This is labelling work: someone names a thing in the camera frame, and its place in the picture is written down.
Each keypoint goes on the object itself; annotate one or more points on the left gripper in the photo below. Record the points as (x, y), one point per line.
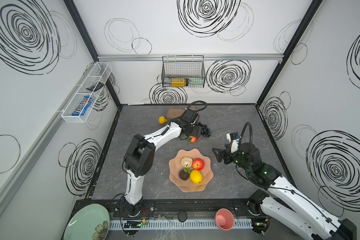
(195, 130)

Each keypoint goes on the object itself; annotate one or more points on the black round knob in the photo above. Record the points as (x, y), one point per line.
(182, 216)

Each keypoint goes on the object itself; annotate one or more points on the dark mangosteen green top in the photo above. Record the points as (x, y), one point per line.
(184, 174)

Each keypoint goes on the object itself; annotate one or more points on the white wire wall shelf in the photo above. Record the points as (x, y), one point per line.
(98, 72)

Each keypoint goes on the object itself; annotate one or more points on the pink cup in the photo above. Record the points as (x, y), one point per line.
(224, 219)

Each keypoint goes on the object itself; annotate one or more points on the small yellow lemon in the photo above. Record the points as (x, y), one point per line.
(162, 120)

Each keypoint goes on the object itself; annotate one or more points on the pink wavy fruit bowl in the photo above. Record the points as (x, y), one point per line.
(190, 171)

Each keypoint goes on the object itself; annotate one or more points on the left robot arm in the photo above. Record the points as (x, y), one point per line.
(140, 154)

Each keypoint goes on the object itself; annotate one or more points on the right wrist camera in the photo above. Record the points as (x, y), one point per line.
(233, 146)

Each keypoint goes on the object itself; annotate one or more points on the yellow sponge in basket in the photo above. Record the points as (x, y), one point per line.
(179, 83)

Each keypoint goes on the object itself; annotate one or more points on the green floral plate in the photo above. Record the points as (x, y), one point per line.
(90, 223)

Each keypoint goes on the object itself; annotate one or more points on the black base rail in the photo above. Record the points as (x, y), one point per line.
(172, 207)

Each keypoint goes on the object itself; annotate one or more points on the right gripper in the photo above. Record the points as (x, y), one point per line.
(225, 155)

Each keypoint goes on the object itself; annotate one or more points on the large yellow lemon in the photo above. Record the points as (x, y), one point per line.
(196, 177)

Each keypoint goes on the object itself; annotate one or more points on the black remote control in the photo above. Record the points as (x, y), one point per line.
(95, 87)

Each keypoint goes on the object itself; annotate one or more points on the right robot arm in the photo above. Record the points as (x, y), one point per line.
(279, 199)

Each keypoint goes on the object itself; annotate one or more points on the brown woven mat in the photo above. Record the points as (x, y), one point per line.
(174, 113)

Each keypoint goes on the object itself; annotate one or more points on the blue candy packet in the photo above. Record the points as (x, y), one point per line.
(83, 106)

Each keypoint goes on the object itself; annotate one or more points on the red fake bell pepper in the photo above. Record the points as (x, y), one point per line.
(198, 164)

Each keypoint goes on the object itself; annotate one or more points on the black wire wall basket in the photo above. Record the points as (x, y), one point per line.
(182, 66)

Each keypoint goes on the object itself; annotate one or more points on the red green apple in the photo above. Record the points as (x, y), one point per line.
(192, 139)

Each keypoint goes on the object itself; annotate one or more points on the black grape bunch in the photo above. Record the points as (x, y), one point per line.
(205, 131)

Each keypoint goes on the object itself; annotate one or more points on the cream fake pear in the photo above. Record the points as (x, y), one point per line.
(186, 162)

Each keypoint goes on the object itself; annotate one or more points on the green item in basket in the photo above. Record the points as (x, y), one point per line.
(196, 82)

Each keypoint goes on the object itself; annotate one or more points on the white slotted cable duct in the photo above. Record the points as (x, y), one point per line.
(201, 224)

